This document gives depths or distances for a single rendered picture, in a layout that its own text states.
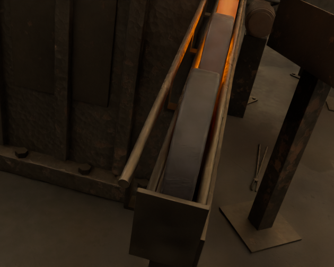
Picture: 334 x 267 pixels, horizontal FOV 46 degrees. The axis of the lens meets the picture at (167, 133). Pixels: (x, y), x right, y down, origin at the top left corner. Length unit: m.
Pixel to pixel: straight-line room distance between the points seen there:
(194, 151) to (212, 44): 0.20
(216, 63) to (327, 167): 1.33
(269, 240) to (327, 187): 0.45
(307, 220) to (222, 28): 1.02
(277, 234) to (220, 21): 0.91
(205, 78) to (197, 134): 0.07
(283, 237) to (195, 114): 1.01
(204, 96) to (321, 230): 1.11
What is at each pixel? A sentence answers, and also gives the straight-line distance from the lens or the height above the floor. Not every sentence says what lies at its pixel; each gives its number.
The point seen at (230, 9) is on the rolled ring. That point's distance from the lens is 0.70.
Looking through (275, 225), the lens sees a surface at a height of 0.01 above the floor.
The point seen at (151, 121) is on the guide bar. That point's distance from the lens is 0.47.
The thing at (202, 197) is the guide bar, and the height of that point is 0.60.
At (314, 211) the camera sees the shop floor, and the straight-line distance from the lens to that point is 1.53.
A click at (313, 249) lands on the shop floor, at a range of 1.38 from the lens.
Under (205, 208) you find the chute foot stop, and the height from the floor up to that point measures 0.63.
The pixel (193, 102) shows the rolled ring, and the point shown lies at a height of 0.72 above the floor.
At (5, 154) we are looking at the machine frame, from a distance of 1.39.
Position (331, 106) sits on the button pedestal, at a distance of 2.38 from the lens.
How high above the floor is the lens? 0.89
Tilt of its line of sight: 32 degrees down
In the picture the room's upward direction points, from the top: 11 degrees clockwise
